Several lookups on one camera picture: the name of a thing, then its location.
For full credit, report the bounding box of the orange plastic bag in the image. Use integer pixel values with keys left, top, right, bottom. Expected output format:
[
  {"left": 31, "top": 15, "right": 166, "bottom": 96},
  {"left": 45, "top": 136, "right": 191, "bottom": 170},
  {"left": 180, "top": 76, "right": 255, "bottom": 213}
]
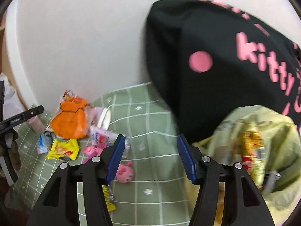
[{"left": 50, "top": 97, "right": 89, "bottom": 139}]

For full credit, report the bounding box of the pink white snack wrapper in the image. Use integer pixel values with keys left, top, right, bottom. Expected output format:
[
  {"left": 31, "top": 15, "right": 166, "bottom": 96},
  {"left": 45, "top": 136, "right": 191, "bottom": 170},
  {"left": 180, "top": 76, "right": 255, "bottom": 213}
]
[{"left": 89, "top": 125, "right": 130, "bottom": 159}]

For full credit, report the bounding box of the yellow plastic trash bag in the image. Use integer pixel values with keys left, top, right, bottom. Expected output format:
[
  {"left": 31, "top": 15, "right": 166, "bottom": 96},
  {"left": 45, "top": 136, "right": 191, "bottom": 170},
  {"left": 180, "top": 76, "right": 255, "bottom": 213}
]
[{"left": 193, "top": 106, "right": 300, "bottom": 225}]

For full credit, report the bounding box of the pink cylindrical bottle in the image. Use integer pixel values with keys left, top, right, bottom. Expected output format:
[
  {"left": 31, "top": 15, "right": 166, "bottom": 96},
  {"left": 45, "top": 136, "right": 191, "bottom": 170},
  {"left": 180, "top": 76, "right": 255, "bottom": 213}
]
[{"left": 28, "top": 116, "right": 46, "bottom": 134}]

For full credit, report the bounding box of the blue white snack wrapper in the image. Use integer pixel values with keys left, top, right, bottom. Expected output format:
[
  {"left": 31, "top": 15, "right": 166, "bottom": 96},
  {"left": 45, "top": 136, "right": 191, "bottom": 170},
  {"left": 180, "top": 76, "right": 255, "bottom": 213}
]
[{"left": 36, "top": 133, "right": 52, "bottom": 155}]

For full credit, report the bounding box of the yellow wrapper near gripper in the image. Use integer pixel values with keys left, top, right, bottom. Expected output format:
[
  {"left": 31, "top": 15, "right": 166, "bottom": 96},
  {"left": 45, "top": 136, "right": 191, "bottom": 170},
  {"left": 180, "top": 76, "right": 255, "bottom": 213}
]
[{"left": 102, "top": 185, "right": 116, "bottom": 212}]

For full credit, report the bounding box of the yellow snack wrapper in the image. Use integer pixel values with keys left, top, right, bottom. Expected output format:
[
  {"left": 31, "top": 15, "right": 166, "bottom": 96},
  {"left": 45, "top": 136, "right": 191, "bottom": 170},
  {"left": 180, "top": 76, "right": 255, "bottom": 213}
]
[{"left": 46, "top": 139, "right": 80, "bottom": 162}]

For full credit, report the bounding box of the pink pig plush toy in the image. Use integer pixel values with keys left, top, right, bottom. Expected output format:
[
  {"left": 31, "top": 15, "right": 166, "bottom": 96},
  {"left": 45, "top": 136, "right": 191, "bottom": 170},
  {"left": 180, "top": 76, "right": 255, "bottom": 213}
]
[{"left": 81, "top": 145, "right": 135, "bottom": 184}]

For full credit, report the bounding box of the green checked bed sheet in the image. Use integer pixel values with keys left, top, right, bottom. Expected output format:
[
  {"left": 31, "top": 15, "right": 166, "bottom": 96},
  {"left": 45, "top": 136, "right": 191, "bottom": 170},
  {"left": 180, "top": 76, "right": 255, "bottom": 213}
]
[{"left": 1, "top": 83, "right": 192, "bottom": 225}]

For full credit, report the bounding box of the black Hello Kitty pillow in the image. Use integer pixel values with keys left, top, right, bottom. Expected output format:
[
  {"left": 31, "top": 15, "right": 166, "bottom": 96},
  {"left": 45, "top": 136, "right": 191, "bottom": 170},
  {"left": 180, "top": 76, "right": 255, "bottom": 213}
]
[{"left": 145, "top": 0, "right": 300, "bottom": 143}]

